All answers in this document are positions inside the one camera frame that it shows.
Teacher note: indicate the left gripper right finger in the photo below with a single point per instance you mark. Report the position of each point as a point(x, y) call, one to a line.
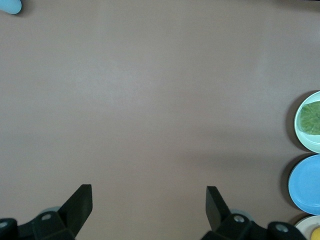
point(216, 207)

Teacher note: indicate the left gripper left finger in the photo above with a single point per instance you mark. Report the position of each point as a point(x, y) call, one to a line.
point(77, 207)

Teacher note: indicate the yellow lemon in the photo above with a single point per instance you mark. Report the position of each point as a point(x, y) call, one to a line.
point(316, 233)

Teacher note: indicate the green lettuce leaf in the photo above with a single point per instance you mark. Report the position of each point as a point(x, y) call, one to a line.
point(311, 118)

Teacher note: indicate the beige round plate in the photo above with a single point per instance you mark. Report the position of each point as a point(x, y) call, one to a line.
point(303, 228)

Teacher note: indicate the blue round plate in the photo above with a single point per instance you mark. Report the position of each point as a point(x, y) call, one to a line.
point(306, 185)

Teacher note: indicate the pale green round plate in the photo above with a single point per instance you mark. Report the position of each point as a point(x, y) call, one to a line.
point(310, 142)

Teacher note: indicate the pale rounded object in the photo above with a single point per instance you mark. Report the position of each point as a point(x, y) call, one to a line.
point(10, 5)

